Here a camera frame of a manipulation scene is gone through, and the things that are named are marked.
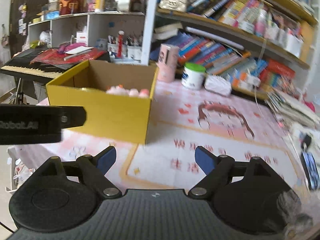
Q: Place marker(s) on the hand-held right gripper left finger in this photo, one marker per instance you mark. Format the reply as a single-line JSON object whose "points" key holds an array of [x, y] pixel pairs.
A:
{"points": [[107, 158]]}

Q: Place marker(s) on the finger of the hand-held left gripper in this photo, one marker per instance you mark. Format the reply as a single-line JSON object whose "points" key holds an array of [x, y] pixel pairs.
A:
{"points": [[75, 117]]}

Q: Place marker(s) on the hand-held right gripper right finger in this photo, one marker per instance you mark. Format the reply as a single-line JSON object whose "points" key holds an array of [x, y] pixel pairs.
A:
{"points": [[203, 160]]}

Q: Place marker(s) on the yellow cardboard box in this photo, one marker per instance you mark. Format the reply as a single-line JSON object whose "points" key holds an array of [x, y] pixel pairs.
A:
{"points": [[105, 107]]}

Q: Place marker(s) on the pink checked cartoon desk mat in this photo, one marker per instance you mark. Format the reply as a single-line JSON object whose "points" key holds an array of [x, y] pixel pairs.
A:
{"points": [[212, 135]]}

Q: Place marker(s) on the pink plush toys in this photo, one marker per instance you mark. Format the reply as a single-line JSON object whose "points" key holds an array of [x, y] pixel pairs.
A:
{"points": [[125, 91]]}

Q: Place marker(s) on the black electric keyboard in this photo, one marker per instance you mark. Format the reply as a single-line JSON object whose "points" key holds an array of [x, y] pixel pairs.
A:
{"points": [[27, 63]]}

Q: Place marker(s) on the red glossy folder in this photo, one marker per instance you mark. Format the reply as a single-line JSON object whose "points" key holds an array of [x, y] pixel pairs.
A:
{"points": [[55, 56]]}

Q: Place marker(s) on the white quilted purse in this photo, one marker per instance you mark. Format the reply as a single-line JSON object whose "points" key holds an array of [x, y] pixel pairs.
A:
{"points": [[218, 85]]}

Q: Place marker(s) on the white jar with green lid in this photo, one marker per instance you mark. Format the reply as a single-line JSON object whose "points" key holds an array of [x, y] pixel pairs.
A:
{"points": [[192, 78]]}

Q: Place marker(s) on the white pen holder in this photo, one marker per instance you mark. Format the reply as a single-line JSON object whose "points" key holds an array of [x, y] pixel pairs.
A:
{"points": [[133, 52]]}

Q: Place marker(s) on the white shelf unit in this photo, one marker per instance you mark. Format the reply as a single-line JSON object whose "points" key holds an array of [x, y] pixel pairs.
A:
{"points": [[100, 25]]}

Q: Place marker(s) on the stack of books and notebooks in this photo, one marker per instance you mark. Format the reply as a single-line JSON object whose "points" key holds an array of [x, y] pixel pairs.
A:
{"points": [[290, 107]]}

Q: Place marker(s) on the pink cartoon cup box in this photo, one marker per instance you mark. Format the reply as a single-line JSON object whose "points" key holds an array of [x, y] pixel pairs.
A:
{"points": [[167, 62]]}

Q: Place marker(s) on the row of colourful books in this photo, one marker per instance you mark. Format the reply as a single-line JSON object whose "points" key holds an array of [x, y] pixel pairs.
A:
{"points": [[212, 52]]}

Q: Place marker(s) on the row of red books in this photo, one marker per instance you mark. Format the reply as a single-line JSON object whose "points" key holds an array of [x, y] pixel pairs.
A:
{"points": [[277, 76]]}

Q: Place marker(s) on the white and yellow bottle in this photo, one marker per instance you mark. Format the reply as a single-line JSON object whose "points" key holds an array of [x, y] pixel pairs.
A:
{"points": [[100, 2]]}

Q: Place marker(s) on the white rolled paper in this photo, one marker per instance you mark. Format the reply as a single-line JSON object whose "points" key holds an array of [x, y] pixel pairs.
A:
{"points": [[215, 37]]}

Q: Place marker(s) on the wooden bookshelf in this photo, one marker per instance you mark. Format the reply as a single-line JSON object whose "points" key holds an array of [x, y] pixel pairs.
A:
{"points": [[225, 27]]}

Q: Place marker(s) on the shelf of mixed books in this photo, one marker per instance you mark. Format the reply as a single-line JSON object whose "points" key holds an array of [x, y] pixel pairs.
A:
{"points": [[250, 15]]}

